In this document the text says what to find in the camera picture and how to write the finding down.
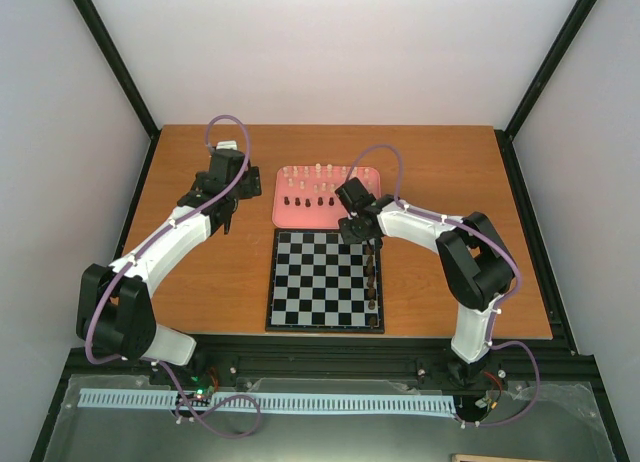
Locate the black aluminium frame rail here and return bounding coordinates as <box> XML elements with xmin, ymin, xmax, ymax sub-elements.
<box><xmin>64</xmin><ymin>333</ymin><xmax>599</xmax><ymax>398</ymax></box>

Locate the light blue cable duct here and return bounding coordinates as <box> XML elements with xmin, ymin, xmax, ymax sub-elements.
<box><xmin>77</xmin><ymin>388</ymin><xmax>456</xmax><ymax>418</ymax></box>

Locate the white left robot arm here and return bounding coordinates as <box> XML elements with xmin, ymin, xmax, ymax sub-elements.
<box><xmin>76</xmin><ymin>141</ymin><xmax>261</xmax><ymax>385</ymax></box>

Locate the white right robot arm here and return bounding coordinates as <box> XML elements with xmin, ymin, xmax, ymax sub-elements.
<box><xmin>336</xmin><ymin>178</ymin><xmax>522</xmax><ymax>382</ymax></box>

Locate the pink plastic tray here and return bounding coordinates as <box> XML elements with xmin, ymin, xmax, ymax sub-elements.
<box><xmin>272</xmin><ymin>164</ymin><xmax>381</xmax><ymax>229</ymax></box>

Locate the black and white chessboard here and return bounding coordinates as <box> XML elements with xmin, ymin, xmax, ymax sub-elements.
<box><xmin>265</xmin><ymin>229</ymin><xmax>385</xmax><ymax>334</ymax></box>

